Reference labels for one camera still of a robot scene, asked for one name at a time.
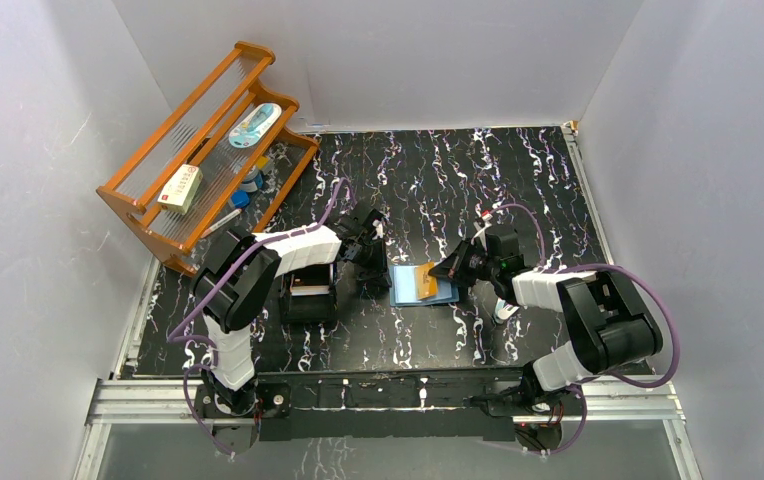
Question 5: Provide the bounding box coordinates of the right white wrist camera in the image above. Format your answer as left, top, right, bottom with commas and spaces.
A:
471, 211, 493, 250

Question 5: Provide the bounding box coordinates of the white red small box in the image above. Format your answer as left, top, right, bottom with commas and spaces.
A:
157, 164, 203, 215

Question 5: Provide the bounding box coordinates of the blue card holder wallet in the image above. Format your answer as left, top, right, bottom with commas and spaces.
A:
390, 262, 460, 307

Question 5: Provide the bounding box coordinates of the white card stack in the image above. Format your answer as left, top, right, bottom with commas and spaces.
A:
289, 277, 331, 297

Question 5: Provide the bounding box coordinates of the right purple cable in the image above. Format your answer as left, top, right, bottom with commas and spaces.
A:
487, 202, 683, 458

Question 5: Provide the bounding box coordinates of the light blue oval case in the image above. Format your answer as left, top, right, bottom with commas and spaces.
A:
228, 103, 282, 149

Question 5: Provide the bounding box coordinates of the white plastic clip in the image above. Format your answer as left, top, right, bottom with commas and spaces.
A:
492, 299, 519, 324

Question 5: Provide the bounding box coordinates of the orange wooden shelf rack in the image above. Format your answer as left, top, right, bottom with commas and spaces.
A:
96, 41, 319, 276

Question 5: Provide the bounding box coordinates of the purple cable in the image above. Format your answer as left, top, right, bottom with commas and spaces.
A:
487, 202, 683, 458
166, 177, 350, 458

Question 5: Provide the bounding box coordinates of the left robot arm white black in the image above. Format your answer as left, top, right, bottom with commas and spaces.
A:
191, 206, 391, 416

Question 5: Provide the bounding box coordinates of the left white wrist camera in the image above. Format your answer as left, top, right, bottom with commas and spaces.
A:
371, 220, 385, 240

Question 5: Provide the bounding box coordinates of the blue small object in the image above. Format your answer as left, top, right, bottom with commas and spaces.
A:
228, 168, 263, 209

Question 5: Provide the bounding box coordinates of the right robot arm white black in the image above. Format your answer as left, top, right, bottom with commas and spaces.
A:
428, 225, 663, 414

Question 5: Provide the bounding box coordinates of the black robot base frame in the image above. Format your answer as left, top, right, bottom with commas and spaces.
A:
87, 364, 685, 458

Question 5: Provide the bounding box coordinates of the grey pen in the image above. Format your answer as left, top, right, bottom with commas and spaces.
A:
202, 209, 242, 238

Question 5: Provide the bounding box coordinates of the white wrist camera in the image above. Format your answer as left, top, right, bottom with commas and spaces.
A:
471, 211, 493, 250
371, 220, 385, 240

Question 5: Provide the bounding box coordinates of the black plastic card box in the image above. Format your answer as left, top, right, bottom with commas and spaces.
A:
278, 263, 337, 324

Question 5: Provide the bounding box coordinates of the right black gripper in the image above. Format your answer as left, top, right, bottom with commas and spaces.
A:
429, 236, 499, 287

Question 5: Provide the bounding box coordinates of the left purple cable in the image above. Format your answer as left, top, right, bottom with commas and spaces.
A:
166, 177, 350, 458

